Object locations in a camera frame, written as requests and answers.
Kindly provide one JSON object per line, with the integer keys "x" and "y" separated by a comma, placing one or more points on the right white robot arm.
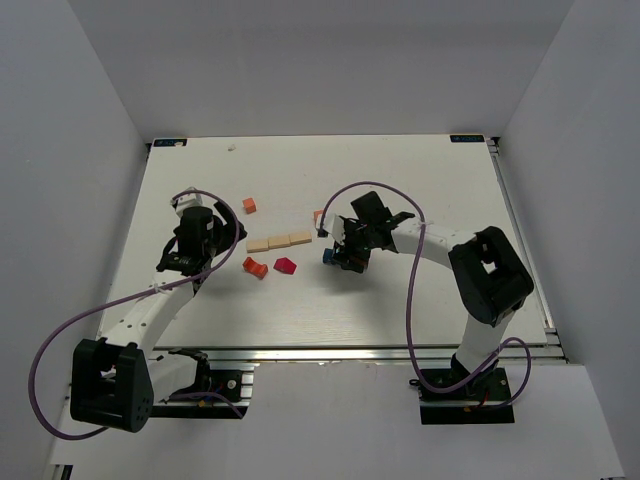
{"x": 492, "y": 281}

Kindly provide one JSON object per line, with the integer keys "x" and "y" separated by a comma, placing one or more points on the aluminium table rail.
{"x": 538, "y": 353}
{"x": 552, "y": 338}

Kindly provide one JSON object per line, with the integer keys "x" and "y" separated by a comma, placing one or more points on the right blue table label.
{"x": 466, "y": 138}

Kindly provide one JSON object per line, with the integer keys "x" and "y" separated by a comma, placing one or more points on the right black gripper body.
{"x": 351, "y": 248}

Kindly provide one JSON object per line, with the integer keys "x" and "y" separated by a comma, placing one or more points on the natural wood block hotel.
{"x": 301, "y": 237}

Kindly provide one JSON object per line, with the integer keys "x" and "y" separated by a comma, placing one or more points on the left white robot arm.
{"x": 117, "y": 379}

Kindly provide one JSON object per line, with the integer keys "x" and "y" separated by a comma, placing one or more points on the brown wood block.
{"x": 359, "y": 261}

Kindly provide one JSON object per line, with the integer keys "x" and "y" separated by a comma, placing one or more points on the orange cube left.
{"x": 249, "y": 205}

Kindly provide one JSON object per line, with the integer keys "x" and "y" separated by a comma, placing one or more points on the orange cube centre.
{"x": 317, "y": 217}

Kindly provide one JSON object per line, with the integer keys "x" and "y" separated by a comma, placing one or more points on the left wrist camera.
{"x": 187, "y": 199}

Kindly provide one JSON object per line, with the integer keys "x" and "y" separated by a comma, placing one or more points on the blue table label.
{"x": 169, "y": 143}
{"x": 466, "y": 138}

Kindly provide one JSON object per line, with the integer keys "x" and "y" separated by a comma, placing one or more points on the orange cube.
{"x": 317, "y": 217}
{"x": 249, "y": 205}

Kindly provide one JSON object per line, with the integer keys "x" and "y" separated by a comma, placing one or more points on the red roof block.
{"x": 285, "y": 265}

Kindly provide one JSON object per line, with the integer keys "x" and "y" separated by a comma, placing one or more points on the aluminium table rail right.
{"x": 552, "y": 338}

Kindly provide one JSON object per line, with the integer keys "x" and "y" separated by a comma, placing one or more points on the aluminium table rail front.
{"x": 538, "y": 353}

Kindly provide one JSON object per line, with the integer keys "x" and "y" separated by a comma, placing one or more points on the small natural wood block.
{"x": 257, "y": 245}

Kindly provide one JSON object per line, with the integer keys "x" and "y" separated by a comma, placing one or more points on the orange arch block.
{"x": 258, "y": 270}

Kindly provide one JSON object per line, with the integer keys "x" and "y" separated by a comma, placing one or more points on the left blue table label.
{"x": 169, "y": 143}

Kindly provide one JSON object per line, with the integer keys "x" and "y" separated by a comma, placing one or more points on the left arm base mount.
{"x": 186, "y": 385}

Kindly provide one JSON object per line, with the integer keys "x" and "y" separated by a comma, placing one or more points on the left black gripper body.
{"x": 220, "y": 232}

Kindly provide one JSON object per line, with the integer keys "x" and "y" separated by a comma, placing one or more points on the blue wood block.
{"x": 328, "y": 257}

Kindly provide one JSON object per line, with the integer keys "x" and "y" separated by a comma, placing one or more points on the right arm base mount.
{"x": 480, "y": 403}

